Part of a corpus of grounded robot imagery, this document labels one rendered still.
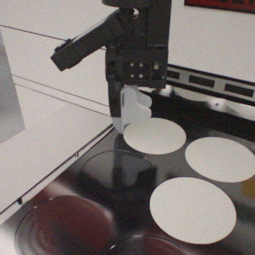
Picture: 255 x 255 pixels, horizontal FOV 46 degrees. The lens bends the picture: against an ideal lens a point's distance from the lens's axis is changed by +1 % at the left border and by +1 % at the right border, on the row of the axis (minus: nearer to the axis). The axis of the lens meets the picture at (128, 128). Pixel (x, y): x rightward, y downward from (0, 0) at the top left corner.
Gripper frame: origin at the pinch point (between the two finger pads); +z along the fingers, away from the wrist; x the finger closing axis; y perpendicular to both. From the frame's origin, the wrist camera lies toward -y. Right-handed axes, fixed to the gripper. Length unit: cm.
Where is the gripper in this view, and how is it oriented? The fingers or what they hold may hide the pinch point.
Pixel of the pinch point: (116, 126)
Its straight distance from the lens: 47.9
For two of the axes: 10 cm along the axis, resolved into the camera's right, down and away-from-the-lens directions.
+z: 0.0, 8.3, 5.6
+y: 10.0, 0.4, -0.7
